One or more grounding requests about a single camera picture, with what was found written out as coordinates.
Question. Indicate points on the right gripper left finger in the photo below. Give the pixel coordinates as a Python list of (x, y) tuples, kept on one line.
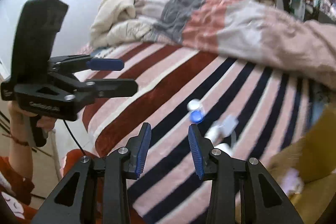
[(74, 198)]

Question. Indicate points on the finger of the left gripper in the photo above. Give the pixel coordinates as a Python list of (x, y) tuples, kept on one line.
[(105, 88), (89, 63)]

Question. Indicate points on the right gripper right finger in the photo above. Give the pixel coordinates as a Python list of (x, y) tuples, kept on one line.
[(261, 198)]

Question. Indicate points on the clear plastic pump bottle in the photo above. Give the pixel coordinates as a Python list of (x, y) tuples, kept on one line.
[(222, 134)]

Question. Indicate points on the blue white contact lens case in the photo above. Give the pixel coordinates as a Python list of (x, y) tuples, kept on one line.
[(196, 111)]

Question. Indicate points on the person's left hand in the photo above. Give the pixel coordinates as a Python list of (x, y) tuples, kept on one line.
[(20, 122)]

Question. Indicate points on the cream fluffy blanket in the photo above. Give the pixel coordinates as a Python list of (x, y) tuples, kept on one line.
[(116, 22)]

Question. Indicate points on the brown cardboard box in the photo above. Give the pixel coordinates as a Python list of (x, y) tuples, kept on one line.
[(313, 155)]

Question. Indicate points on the striped fleece bed blanket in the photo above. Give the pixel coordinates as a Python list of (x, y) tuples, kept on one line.
[(273, 109)]

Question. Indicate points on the pink grey patchwork quilt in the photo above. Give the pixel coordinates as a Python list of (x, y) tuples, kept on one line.
[(247, 30)]

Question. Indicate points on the dark bookshelf with items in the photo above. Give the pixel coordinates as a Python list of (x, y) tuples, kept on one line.
[(324, 11)]

